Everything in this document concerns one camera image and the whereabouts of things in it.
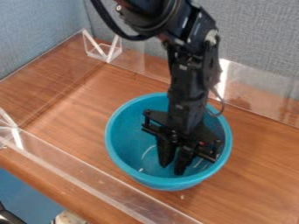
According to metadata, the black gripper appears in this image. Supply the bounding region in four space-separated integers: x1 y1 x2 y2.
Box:
143 90 223 175

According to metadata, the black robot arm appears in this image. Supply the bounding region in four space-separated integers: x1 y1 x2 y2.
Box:
89 0 221 175

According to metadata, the blue plastic bowl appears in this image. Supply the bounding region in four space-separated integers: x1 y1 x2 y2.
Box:
105 93 232 191

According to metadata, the clear acrylic back barrier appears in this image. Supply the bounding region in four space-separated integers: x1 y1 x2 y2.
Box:
111 39 299 129

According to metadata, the clear acrylic barrier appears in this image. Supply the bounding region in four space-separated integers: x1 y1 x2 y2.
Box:
111 39 299 129
0 108 203 224

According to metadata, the clear acrylic front barrier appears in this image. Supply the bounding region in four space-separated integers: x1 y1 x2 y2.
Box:
0 108 203 224

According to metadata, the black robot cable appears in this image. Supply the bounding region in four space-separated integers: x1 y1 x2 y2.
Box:
205 84 227 118

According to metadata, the clear acrylic corner bracket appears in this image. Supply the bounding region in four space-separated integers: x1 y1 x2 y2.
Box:
81 30 123 63

